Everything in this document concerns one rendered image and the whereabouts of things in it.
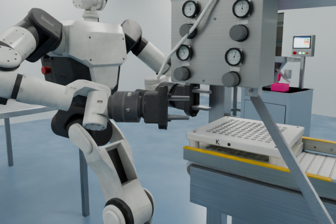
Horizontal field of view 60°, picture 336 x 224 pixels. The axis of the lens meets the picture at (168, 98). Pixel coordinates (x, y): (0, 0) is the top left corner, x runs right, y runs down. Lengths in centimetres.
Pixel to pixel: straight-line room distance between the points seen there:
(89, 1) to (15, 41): 36
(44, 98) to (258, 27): 53
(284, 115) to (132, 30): 241
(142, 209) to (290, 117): 252
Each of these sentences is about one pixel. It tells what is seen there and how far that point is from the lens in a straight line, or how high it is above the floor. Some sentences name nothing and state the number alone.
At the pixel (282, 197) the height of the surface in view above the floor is 90.
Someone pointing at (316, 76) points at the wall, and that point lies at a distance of 617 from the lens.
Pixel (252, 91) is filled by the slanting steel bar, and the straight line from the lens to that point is 66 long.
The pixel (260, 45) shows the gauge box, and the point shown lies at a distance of 62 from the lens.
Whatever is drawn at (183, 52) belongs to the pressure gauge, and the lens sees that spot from 68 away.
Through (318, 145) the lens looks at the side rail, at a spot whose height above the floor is 95.
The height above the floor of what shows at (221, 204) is 84.
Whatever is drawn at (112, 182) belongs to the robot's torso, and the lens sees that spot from 115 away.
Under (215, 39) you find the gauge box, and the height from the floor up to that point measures 123.
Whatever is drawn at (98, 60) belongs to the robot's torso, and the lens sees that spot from 109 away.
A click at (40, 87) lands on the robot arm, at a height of 112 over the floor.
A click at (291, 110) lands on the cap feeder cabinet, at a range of 341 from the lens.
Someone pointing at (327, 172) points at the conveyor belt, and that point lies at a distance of 81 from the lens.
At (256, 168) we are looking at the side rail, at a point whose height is 95.
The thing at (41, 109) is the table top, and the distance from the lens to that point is 195.
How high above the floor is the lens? 121
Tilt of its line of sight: 9 degrees down
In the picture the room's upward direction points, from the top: straight up
